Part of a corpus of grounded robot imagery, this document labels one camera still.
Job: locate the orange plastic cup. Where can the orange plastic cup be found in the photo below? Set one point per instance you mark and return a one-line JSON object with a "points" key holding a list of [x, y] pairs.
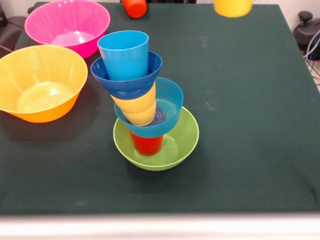
{"points": [[135, 8]]}

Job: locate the light blue plastic bowl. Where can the light blue plastic bowl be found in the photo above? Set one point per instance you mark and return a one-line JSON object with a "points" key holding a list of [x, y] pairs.
{"points": [[172, 92]]}

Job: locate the amber yellow plastic cup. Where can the amber yellow plastic cup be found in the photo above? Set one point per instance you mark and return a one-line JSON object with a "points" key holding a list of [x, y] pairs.
{"points": [[141, 118]]}

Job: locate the large yellow-orange plastic bowl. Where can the large yellow-orange plastic bowl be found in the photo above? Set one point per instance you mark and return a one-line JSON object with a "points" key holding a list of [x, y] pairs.
{"points": [[37, 75]]}

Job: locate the light blue plastic cup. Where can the light blue plastic cup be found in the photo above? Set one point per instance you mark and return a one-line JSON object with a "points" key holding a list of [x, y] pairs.
{"points": [[125, 60]]}

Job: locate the dark green table cloth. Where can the dark green table cloth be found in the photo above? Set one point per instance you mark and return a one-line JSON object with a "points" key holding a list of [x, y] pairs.
{"points": [[237, 162]]}

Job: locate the green plastic bowl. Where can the green plastic bowl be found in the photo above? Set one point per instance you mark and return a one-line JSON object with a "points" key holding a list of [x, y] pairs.
{"points": [[185, 145]]}

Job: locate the large pink plastic bowl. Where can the large pink plastic bowl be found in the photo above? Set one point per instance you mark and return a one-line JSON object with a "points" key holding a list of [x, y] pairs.
{"points": [[50, 22]]}

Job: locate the dark blue plastic bowl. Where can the dark blue plastic bowl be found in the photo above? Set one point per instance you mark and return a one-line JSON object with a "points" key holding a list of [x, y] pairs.
{"points": [[125, 87]]}

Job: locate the red plastic cup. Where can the red plastic cup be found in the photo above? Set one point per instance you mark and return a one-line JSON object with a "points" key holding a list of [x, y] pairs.
{"points": [[147, 145]]}

